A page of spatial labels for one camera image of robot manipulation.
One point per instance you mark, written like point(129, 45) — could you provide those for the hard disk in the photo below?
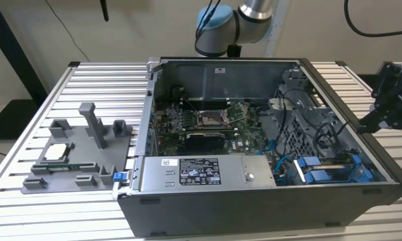
point(310, 161)

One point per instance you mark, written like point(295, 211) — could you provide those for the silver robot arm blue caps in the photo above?
point(217, 37)

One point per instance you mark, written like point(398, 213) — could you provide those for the grey metal disk bay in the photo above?
point(298, 135)

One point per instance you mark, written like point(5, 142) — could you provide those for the long black expansion slot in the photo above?
point(211, 129)

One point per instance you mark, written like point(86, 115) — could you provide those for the black RAM slot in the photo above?
point(204, 105)
point(204, 100)

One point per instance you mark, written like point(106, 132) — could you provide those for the black table corner cap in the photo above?
point(73, 64)
point(339, 63)

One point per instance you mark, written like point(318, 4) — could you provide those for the green motherboard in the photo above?
point(248, 133)

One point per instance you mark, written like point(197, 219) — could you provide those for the CPU socket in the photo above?
point(209, 119)

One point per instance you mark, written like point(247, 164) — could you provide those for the black graphics card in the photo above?
point(204, 144)

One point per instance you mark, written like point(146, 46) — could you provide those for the open grey PC case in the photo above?
point(220, 213)

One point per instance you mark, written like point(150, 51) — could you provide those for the silver power supply unit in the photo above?
point(153, 175)

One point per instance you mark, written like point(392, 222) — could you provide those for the silver case release lever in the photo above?
point(152, 64)

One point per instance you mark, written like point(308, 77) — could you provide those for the blue case latch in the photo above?
point(118, 177)

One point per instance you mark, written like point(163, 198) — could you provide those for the grey parts rack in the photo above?
point(86, 153)

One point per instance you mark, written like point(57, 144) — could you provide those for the green RAM stick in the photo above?
point(76, 166)

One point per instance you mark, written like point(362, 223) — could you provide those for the black hanging antenna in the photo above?
point(104, 10)

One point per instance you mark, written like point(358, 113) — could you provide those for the silver CPU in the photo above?
point(56, 151)

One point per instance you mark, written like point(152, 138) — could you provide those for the black stand with base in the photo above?
point(10, 118)

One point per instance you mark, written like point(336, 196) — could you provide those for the white upright post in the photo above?
point(280, 25)

